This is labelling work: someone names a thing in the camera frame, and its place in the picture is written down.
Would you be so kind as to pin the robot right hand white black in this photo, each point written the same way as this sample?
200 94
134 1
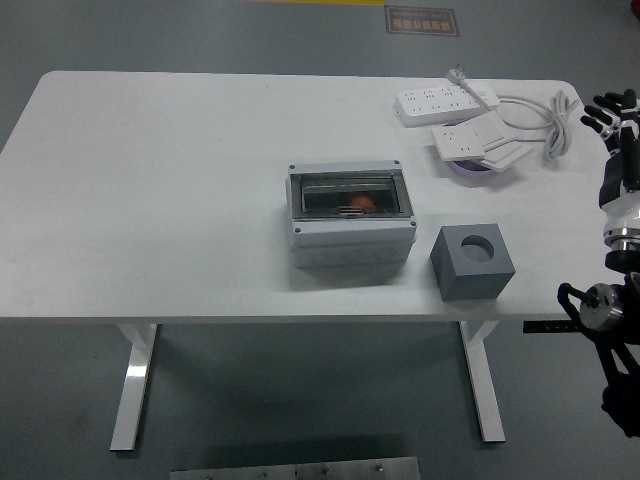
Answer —
625 170

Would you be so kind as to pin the orange cylindrical battery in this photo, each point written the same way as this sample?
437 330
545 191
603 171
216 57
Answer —
361 201

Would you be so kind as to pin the grey plastic enclosure box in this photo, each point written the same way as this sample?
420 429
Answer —
350 245

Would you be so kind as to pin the transparent hinged box lid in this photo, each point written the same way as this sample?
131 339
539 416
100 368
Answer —
325 197

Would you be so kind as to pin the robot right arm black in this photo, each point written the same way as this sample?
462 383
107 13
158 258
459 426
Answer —
600 305

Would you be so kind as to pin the grey block battery holder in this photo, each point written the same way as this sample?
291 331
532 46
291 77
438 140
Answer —
470 280

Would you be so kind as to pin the purple round dish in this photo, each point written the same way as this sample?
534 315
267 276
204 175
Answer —
470 171

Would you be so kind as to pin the black table control panel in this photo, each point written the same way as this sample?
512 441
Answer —
550 327

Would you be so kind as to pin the white power strip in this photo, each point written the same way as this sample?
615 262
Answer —
430 105

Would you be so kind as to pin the brown floor sign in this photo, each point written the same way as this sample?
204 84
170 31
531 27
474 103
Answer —
422 20

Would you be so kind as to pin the white table leg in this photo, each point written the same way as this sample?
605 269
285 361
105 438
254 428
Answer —
135 380
485 390

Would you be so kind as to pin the grey metal plate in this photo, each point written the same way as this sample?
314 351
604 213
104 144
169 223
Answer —
295 471

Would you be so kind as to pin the white switch panel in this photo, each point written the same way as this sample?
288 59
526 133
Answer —
510 152
492 131

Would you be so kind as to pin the white wall socket panel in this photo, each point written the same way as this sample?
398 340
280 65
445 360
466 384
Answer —
457 142

